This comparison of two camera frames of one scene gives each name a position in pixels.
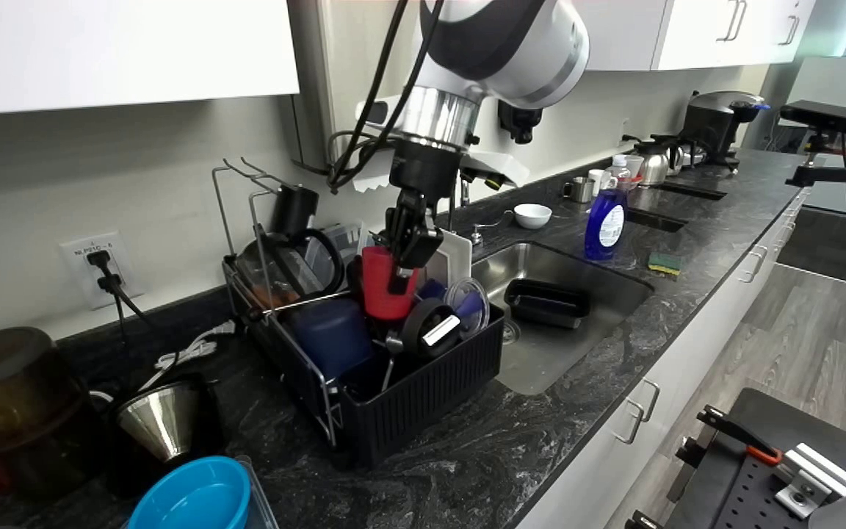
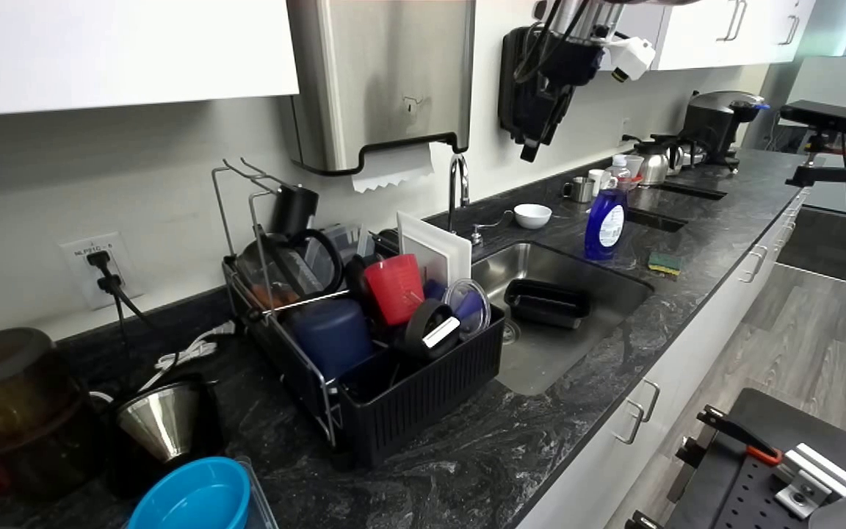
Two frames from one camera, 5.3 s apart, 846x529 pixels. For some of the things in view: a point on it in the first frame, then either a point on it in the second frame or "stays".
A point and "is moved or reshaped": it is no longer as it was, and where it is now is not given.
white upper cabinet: [90, 55] stays
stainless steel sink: [535, 356] stays
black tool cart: [779, 467] stays
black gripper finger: [419, 251] → [530, 152]
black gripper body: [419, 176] → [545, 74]
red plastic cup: [378, 298] is moved or reshaped
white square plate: [451, 267] stays
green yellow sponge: [666, 264] stays
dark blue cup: [337, 337] stays
